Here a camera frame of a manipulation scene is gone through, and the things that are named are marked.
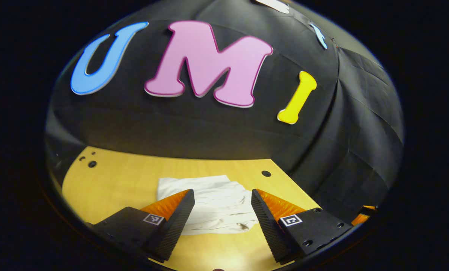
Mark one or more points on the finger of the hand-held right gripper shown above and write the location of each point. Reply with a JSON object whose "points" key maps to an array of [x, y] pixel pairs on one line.
{"points": [[360, 219]]}

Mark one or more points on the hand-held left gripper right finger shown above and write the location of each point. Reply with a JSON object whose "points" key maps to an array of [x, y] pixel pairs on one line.
{"points": [[264, 222]]}

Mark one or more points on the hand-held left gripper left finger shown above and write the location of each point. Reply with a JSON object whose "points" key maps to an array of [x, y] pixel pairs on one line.
{"points": [[179, 222]]}

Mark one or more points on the black backdrop cloth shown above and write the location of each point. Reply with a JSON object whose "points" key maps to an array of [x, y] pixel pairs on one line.
{"points": [[209, 128]]}

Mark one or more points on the white jeans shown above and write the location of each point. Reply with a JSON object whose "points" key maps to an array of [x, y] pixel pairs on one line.
{"points": [[220, 203]]}

